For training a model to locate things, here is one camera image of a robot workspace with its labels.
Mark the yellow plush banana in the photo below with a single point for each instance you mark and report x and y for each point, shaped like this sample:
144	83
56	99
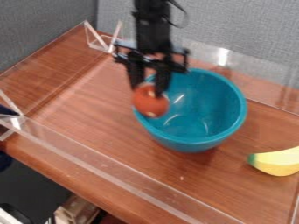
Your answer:
277	163

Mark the clear acrylic corner bracket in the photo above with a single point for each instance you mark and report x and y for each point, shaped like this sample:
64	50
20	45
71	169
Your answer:
99	41

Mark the blue plastic bowl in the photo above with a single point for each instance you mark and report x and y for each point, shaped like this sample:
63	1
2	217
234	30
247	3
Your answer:
207	111

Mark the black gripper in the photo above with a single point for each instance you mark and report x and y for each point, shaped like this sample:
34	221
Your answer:
151	50

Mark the clear acrylic back barrier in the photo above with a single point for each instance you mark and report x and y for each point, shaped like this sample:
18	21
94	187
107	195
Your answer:
265	81

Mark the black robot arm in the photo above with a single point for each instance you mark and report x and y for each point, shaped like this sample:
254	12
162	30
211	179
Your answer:
154	10

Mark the clear acrylic front barrier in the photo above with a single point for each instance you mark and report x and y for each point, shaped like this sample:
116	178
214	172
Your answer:
135	197

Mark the clear acrylic barrier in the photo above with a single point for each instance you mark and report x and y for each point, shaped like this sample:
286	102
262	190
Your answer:
135	197
265	81

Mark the red and white plush mushroom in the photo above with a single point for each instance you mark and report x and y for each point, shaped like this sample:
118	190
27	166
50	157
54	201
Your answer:
147	104

